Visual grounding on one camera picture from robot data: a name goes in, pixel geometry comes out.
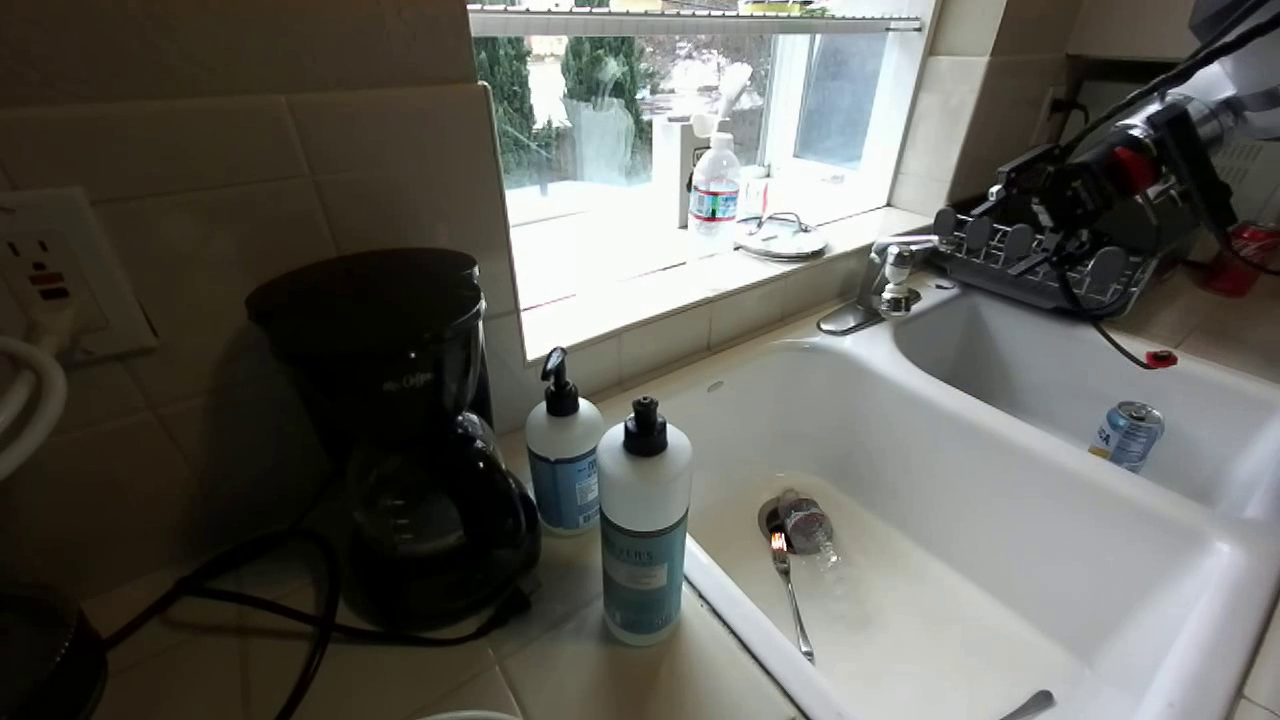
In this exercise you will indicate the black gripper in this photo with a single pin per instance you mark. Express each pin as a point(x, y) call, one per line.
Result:
point(1094, 203)

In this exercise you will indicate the chrome sink faucet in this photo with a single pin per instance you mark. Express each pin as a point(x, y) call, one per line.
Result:
point(889, 272)

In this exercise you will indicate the clear plastic water bottle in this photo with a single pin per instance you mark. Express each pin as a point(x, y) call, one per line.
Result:
point(712, 185)

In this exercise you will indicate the grey dish rack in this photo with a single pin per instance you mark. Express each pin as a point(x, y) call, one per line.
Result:
point(1024, 264)

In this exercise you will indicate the small white dish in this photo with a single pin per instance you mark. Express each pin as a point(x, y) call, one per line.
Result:
point(783, 241)

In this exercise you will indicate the red object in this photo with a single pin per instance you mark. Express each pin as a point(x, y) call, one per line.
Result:
point(1241, 260)

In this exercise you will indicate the small glass jar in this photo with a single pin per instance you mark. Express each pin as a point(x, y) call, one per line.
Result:
point(753, 192)

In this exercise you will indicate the blue drink can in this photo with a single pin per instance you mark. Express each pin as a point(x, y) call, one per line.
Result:
point(1130, 433)

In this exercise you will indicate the white double basin sink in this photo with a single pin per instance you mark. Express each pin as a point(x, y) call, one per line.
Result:
point(1015, 533)

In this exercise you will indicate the metal sink drain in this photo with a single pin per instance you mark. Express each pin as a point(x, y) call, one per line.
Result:
point(797, 516)

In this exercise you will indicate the metal spoon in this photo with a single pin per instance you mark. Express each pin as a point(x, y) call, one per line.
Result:
point(788, 592)

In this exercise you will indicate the tall white pump soap bottle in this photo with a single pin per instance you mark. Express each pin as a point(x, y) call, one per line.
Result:
point(645, 526)

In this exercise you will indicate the small white spray soap bottle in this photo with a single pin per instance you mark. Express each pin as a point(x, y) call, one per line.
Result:
point(560, 460)

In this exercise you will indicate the black drip coffee maker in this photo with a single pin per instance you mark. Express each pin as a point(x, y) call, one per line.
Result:
point(400, 401)

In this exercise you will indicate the black round appliance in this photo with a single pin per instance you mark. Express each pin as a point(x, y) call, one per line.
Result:
point(43, 662)

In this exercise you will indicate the white window frame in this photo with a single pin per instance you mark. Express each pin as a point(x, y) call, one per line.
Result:
point(854, 103)

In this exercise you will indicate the white wall power outlet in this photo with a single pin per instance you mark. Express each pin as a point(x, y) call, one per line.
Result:
point(61, 272)

